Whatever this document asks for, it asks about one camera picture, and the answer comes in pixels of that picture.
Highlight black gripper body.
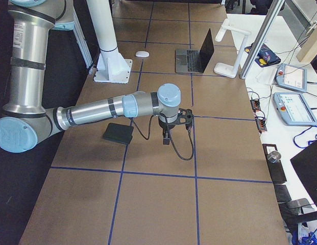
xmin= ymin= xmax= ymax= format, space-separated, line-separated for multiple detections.
xmin=158 ymin=118 xmax=175 ymax=135

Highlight black mouse pad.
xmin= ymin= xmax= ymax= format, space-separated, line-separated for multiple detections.
xmin=103 ymin=123 xmax=134 ymax=145

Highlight grey laptop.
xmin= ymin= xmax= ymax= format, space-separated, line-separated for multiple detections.
xmin=175 ymin=29 xmax=214 ymax=74

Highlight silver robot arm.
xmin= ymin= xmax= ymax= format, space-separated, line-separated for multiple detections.
xmin=0 ymin=1 xmax=181 ymax=153

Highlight white computer mouse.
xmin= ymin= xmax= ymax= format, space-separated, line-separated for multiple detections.
xmin=135 ymin=51 xmax=150 ymax=58

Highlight upper orange connector block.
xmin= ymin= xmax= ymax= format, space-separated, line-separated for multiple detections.
xmin=250 ymin=99 xmax=261 ymax=111

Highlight orange connector block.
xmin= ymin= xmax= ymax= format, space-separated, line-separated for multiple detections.
xmin=255 ymin=116 xmax=267 ymax=133
xmin=250 ymin=99 xmax=261 ymax=111

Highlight lower orange connector block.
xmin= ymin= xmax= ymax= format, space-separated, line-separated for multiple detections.
xmin=255 ymin=116 xmax=267 ymax=133

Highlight silver metal cylinder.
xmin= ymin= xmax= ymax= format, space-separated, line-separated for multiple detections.
xmin=266 ymin=151 xmax=281 ymax=163

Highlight blue pouch with yellow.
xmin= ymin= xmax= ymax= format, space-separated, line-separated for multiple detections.
xmin=255 ymin=44 xmax=281 ymax=67

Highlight lower teach pendant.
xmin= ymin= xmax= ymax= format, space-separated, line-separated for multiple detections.
xmin=273 ymin=92 xmax=317 ymax=126

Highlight teach pendant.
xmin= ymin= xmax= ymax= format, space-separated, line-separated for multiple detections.
xmin=273 ymin=92 xmax=317 ymax=126
xmin=275 ymin=63 xmax=307 ymax=92

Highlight upper teach pendant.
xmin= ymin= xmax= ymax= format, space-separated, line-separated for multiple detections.
xmin=275 ymin=63 xmax=307 ymax=92

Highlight black monitor corner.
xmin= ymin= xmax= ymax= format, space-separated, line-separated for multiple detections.
xmin=290 ymin=140 xmax=317 ymax=204

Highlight black flat plates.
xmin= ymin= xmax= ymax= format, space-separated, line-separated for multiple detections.
xmin=262 ymin=143 xmax=317 ymax=227

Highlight wooden board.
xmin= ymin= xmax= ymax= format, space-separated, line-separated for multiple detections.
xmin=297 ymin=21 xmax=317 ymax=63

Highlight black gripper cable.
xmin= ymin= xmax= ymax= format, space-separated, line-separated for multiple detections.
xmin=129 ymin=117 xmax=194 ymax=161

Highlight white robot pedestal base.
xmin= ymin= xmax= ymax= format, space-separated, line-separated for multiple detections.
xmin=87 ymin=0 xmax=133 ymax=84

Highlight aluminium frame post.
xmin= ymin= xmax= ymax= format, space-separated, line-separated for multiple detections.
xmin=239 ymin=0 xmax=285 ymax=79

